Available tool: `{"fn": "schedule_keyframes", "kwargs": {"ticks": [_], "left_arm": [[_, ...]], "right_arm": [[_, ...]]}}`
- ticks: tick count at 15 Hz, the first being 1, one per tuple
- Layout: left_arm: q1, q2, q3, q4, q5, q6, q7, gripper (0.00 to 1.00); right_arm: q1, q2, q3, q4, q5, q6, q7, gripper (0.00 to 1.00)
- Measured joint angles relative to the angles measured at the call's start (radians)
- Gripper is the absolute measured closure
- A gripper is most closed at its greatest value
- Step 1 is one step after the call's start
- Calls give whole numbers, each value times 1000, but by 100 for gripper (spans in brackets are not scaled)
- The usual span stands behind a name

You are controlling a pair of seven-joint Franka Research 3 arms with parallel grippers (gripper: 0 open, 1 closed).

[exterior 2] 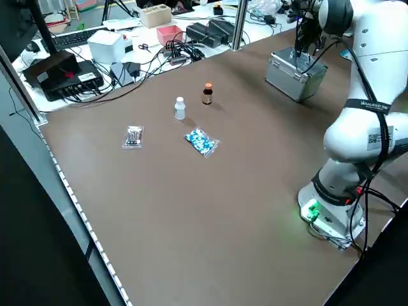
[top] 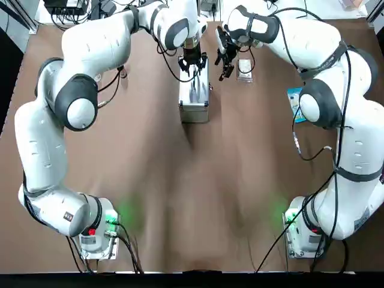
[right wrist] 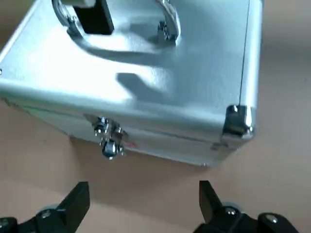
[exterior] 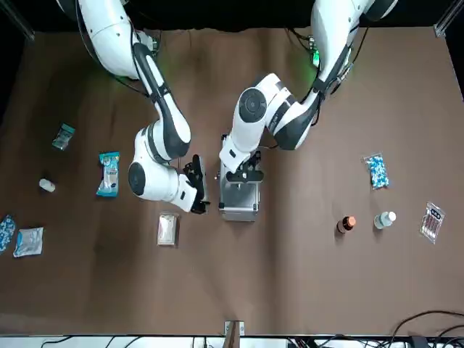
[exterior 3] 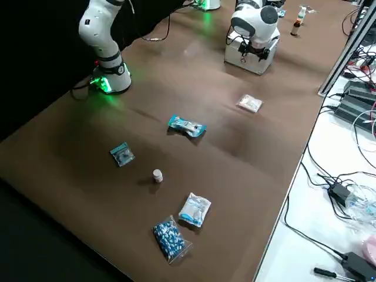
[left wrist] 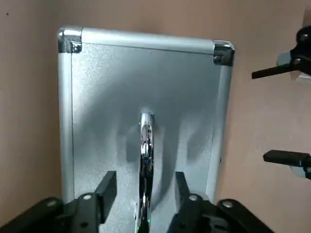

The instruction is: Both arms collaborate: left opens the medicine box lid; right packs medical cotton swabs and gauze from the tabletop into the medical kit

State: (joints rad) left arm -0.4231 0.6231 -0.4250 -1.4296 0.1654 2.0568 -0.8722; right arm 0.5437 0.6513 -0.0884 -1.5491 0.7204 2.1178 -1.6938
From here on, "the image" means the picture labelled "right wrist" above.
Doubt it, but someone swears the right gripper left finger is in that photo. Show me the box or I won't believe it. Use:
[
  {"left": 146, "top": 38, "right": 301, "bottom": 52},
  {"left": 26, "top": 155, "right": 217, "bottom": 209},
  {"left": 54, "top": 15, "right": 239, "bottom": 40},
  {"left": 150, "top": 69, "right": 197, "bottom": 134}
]
[{"left": 0, "top": 181, "right": 91, "bottom": 233}]

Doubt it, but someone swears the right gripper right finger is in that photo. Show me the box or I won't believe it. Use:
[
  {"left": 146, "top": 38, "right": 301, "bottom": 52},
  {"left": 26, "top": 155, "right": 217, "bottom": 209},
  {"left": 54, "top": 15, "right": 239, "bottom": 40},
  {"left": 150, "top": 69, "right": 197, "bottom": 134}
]
[{"left": 193, "top": 180, "right": 303, "bottom": 233}]

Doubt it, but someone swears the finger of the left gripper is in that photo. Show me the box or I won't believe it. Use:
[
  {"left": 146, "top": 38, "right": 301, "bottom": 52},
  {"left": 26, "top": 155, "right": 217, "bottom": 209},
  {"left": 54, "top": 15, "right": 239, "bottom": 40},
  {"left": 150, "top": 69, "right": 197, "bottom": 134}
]
[{"left": 72, "top": 0, "right": 115, "bottom": 36}]

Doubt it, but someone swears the silver aluminium case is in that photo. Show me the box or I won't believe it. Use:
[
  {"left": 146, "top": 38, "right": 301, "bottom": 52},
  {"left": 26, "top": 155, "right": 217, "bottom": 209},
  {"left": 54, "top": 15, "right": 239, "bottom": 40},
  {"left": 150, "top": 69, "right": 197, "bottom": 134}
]
[{"left": 0, "top": 0, "right": 264, "bottom": 168}]

